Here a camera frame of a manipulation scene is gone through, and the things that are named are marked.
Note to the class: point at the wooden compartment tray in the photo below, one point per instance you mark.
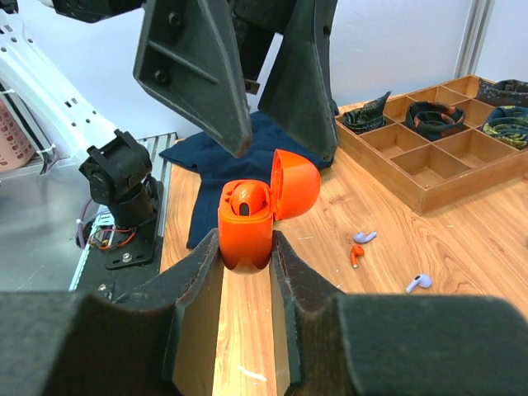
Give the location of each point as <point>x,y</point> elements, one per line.
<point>427,175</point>

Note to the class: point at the rolled black orange tie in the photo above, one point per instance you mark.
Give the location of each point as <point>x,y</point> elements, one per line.
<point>434,120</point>

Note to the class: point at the orange earbud case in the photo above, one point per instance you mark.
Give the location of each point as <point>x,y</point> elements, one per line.
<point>245,242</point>

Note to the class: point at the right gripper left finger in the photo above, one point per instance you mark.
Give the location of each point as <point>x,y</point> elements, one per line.
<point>158,339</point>

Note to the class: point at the folded dark tie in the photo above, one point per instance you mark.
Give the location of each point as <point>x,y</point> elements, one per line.
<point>367,118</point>

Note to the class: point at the rolled green patterned tie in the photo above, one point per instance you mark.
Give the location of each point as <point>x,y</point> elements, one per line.
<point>508,124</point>

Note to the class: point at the dark blue cloth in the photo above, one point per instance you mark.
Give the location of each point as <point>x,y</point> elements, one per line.
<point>199,153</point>

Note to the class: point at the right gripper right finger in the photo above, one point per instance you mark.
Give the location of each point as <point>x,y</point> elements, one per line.
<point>328,342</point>

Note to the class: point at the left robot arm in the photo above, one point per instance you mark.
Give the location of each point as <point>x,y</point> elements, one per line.
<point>44,88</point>

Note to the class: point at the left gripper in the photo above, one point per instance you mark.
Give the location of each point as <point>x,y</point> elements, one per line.
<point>199,58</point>

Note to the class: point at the purple earbud far left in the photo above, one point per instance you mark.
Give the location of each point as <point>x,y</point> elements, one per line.
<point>363,238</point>

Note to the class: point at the rolled black tie top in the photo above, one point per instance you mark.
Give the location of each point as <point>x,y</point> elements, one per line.
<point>510,92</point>

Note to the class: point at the orange earbud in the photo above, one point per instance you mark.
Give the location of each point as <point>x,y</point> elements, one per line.
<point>357,251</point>
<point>248,198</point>

